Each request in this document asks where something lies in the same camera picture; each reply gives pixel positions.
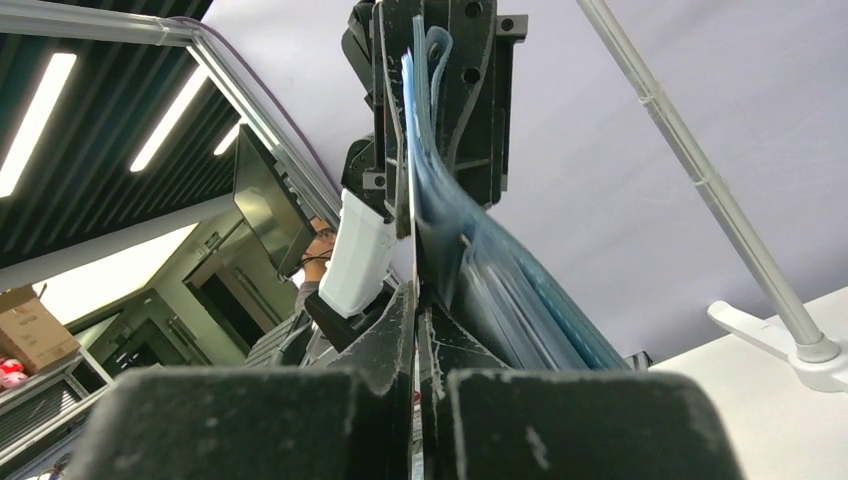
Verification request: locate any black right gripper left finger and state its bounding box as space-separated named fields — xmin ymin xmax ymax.
xmin=67 ymin=283 xmax=416 ymax=479

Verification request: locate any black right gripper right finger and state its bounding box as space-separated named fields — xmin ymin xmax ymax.
xmin=418 ymin=306 xmax=743 ymax=479

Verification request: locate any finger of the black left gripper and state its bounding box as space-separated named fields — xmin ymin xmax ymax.
xmin=370 ymin=1 xmax=418 ymax=239
xmin=424 ymin=1 xmax=529 ymax=209

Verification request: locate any blue leather card holder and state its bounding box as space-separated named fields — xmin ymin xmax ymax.
xmin=401 ymin=14 xmax=628 ymax=371

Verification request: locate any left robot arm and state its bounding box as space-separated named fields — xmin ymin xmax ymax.
xmin=305 ymin=1 xmax=529 ymax=351

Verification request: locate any black computer monitor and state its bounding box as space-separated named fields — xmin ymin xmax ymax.
xmin=233 ymin=125 xmax=316 ymax=277

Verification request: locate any white clothes rack stand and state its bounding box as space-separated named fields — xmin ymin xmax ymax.
xmin=579 ymin=1 xmax=847 ymax=393

